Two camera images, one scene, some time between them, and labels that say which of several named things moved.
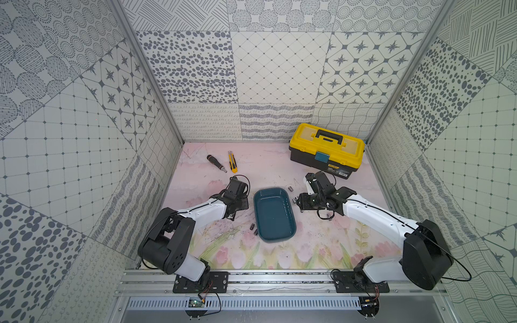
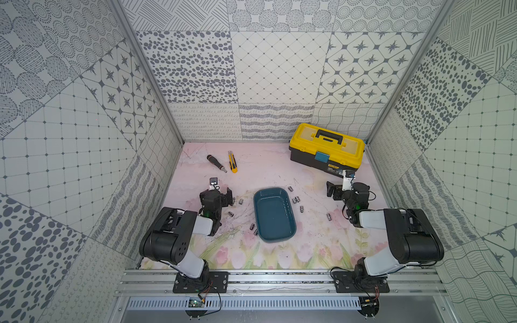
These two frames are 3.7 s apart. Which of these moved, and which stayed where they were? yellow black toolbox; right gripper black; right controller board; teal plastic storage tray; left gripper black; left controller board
Moved: left gripper black; right gripper black
Stayed: left controller board; teal plastic storage tray; yellow black toolbox; right controller board
